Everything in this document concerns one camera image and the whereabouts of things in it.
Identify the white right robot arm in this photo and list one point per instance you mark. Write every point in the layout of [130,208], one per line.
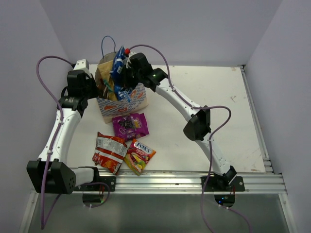
[221,173]

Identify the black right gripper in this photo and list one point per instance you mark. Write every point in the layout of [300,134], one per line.
[124,80]

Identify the blue Doritos bag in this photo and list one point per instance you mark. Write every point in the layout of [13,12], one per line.
[117,73]

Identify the red Doritos bag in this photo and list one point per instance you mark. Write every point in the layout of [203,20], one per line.
[110,152]

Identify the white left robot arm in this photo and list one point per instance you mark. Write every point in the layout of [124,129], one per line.
[50,173]

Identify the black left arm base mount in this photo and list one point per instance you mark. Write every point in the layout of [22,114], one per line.
[94,183]

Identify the brown Kettle chips bag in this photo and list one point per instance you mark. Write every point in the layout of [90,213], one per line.
[107,90]

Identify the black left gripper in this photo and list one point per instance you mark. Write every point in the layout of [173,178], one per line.
[89,78]

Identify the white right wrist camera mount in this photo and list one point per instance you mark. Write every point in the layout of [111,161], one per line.
[128,53]

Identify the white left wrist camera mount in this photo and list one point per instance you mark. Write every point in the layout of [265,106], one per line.
[82,65]

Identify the purple candy bag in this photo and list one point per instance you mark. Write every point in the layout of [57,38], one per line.
[130,126]

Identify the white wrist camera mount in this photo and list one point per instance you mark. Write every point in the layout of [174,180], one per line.
[128,53]
[82,65]

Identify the tan kraft snack bag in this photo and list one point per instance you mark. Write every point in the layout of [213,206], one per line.
[103,71]

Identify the blue checkered paper bag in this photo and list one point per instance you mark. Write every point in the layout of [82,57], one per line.
[138,99]

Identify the aluminium front rail frame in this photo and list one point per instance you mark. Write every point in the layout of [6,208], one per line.
[173,202]

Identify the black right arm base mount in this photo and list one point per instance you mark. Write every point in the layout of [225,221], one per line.
[229,181]

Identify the colourful Fox's candy bag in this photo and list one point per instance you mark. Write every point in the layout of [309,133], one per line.
[138,156]

